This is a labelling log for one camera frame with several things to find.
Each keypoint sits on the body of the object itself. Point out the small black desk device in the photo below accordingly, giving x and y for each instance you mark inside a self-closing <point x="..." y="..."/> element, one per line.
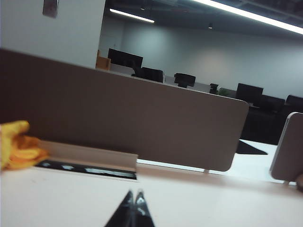
<point x="214" y="88"/>

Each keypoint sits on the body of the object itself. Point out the orange wooden cabinet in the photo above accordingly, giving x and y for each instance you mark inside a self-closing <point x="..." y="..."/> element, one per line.
<point x="103" y="62"/>

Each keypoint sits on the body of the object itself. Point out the grey wall sign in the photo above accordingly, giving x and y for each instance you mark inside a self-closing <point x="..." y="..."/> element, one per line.
<point x="50" y="8"/>

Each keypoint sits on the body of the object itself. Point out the black computer monitor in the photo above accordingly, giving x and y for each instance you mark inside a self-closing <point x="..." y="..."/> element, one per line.
<point x="248" y="93"/>
<point x="123" y="59"/>
<point x="184" y="79"/>

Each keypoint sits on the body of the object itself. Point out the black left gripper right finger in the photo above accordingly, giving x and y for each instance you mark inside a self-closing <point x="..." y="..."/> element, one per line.
<point x="142" y="217"/>

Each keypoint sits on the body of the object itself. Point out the green potted plant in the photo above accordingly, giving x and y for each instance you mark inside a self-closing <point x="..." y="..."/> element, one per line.
<point x="226" y="92"/>

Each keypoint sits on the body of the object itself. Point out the black ceiling spotlight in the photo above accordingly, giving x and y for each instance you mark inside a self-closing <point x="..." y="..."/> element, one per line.
<point x="210" y="26"/>

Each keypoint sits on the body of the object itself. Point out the metal divider support foot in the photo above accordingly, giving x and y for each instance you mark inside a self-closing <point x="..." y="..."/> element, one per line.
<point x="206" y="171"/>
<point x="286" y="182"/>

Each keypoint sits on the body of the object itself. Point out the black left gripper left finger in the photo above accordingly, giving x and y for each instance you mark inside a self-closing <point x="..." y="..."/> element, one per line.
<point x="123" y="217"/>

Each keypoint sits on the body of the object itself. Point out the short ceiling light strip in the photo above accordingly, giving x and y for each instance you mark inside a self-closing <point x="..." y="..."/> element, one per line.
<point x="131" y="15"/>

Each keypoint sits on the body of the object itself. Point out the yellow crumpled cloth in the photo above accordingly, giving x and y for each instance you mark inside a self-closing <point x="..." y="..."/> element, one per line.
<point x="21" y="151"/>

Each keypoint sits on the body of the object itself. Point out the black office desk partition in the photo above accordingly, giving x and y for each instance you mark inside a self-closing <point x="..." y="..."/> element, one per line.
<point x="262" y="127"/>

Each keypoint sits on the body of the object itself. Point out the long ceiling light strip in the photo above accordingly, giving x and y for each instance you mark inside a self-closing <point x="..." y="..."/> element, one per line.
<point x="255" y="16"/>

